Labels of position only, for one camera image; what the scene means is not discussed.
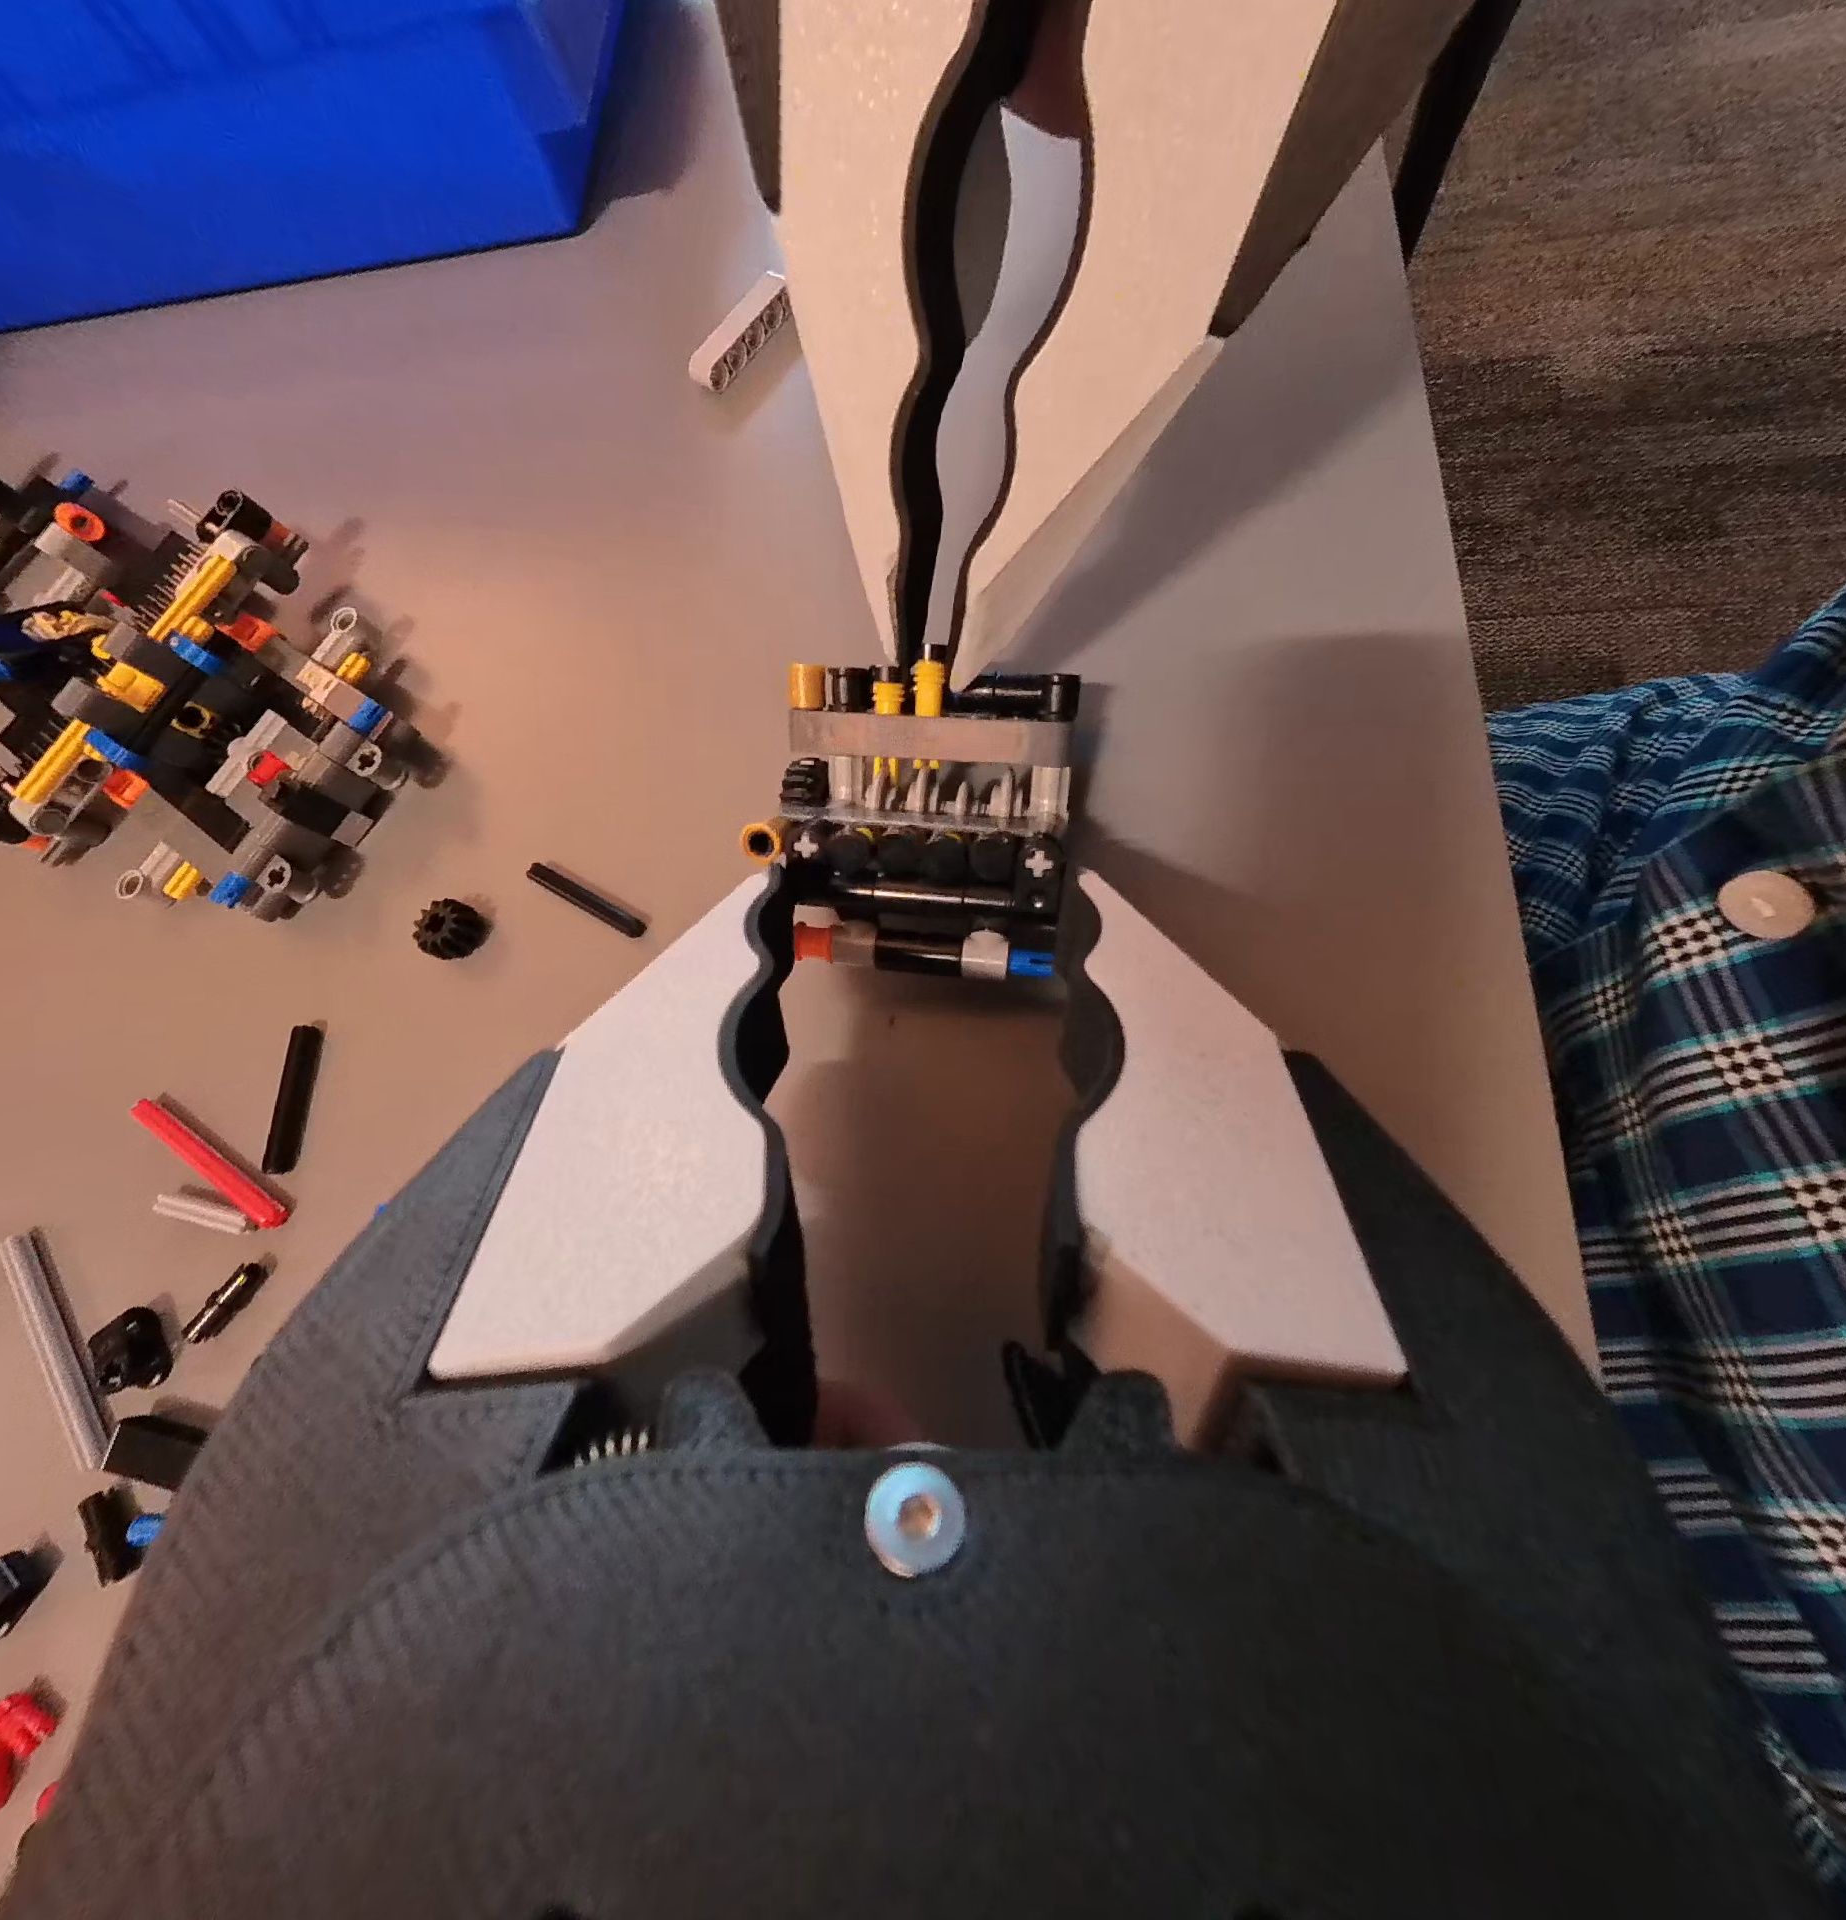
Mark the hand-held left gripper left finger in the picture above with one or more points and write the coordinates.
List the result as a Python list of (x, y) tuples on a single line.
[(623, 1198)]

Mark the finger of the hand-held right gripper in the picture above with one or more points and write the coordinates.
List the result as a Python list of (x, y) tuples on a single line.
[(1162, 224), (846, 224)]

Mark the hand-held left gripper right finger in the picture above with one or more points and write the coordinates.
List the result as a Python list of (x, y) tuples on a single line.
[(1221, 1198)]

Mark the toy brick engine assembly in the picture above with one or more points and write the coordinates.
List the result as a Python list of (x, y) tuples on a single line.
[(924, 863)]

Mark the white toy beam with holes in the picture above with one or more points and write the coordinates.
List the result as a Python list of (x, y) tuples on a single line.
[(738, 336)]

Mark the black furniture leg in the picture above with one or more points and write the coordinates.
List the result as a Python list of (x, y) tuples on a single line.
[(1439, 123)]

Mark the thin black toy axle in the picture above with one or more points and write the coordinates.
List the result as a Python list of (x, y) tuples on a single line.
[(587, 895)]

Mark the small black toy gear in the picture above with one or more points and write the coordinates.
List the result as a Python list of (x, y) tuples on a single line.
[(449, 933)]

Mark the thick black toy axle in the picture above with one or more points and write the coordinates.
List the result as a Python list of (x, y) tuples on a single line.
[(292, 1097)]

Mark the black toy pin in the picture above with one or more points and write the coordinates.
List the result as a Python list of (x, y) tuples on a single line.
[(227, 1300)]

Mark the red toy axle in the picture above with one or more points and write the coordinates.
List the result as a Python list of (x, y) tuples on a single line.
[(208, 1162)]

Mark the short light grey toy axle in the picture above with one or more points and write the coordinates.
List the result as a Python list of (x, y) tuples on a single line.
[(202, 1209)]

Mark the person's plaid shirt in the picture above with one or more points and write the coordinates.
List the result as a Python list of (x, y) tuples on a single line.
[(1718, 1198)]

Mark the black toy connector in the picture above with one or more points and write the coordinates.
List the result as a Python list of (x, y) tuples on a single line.
[(128, 1348)]

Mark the long grey toy axle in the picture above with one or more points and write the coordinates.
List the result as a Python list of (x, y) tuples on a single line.
[(57, 1348)]

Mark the blue box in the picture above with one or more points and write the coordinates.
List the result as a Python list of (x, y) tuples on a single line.
[(263, 134)]

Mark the toy brick chassis assembly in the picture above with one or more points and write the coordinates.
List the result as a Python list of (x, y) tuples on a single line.
[(188, 707)]

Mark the pile of small toy bricks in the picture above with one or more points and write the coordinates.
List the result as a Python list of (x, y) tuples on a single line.
[(1, 1751)]

